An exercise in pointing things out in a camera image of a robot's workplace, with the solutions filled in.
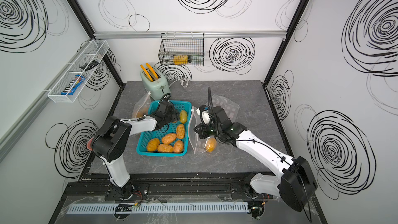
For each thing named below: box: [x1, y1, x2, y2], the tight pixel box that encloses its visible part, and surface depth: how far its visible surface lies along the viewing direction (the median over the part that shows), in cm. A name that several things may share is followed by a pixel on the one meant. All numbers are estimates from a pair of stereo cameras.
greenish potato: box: [179, 109, 188, 124], surface depth 96 cm
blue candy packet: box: [60, 74, 87, 96], surface depth 72 cm
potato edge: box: [176, 123, 186, 140], surface depth 91 cm
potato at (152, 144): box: [146, 137, 161, 152], surface depth 85 cm
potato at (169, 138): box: [161, 132, 177, 145], surface depth 88 cm
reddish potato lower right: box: [173, 140, 184, 154], surface depth 84 cm
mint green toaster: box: [140, 66, 172, 101], surface depth 104 cm
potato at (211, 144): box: [205, 137, 218, 153], surface depth 84 cm
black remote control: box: [79, 59, 100, 72], surface depth 82 cm
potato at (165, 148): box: [157, 143, 174, 153], surface depth 84 cm
